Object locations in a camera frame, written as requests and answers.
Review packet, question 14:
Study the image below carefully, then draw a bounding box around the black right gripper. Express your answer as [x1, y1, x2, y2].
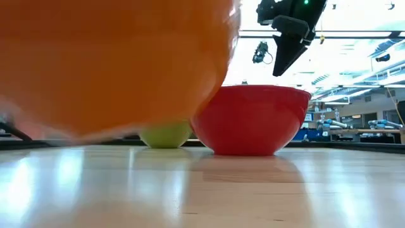
[256, 0, 328, 77]

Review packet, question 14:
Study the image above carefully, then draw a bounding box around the orange plastic bowl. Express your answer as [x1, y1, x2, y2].
[0, 0, 242, 142]

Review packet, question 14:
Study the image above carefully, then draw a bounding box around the black shelf leg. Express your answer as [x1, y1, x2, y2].
[0, 122, 33, 142]

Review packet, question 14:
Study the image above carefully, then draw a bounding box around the red plastic bowl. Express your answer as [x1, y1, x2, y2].
[190, 84, 313, 156]

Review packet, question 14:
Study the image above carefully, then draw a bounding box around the wooden background table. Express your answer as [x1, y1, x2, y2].
[328, 128, 405, 144]

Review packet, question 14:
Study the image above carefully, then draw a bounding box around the green plastic bowl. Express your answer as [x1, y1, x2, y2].
[139, 120, 193, 149]

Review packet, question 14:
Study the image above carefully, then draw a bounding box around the black overhead camera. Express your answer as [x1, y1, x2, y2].
[252, 41, 270, 65]

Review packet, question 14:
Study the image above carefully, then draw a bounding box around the black table edge rail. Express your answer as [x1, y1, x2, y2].
[0, 138, 405, 155]

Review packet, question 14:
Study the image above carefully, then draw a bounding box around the yellow hanging cable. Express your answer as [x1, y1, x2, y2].
[386, 87, 405, 127]

